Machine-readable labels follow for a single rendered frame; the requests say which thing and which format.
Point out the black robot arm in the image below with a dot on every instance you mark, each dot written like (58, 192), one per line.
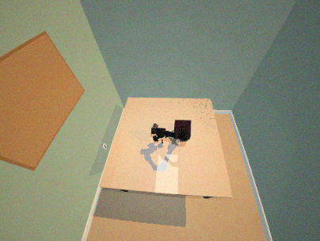
(162, 132)

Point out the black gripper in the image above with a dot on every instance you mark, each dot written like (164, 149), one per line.
(156, 138)

